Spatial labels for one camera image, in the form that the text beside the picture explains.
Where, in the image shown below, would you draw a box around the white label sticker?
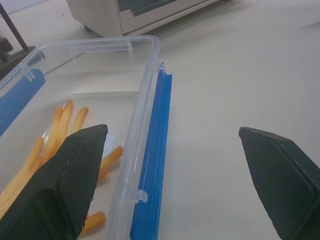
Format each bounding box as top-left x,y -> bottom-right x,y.
103,134 -> 117,161

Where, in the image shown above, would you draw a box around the blue container latch flap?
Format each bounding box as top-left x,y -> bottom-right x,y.
129,61 -> 173,240
0,68 -> 47,138

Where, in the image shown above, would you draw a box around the orange french fry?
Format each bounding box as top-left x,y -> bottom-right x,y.
42,106 -> 63,161
0,136 -> 45,218
67,106 -> 90,137
81,211 -> 107,234
41,99 -> 74,163
96,145 -> 125,185

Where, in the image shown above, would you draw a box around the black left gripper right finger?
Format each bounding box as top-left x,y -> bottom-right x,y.
238,126 -> 320,240

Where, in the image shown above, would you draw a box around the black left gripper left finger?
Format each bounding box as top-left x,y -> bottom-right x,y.
0,123 -> 109,240

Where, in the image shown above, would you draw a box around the beige appliance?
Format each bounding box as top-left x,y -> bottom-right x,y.
66,0 -> 226,38

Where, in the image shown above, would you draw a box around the clear plastic container blue latches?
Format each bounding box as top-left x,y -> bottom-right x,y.
0,35 -> 161,240

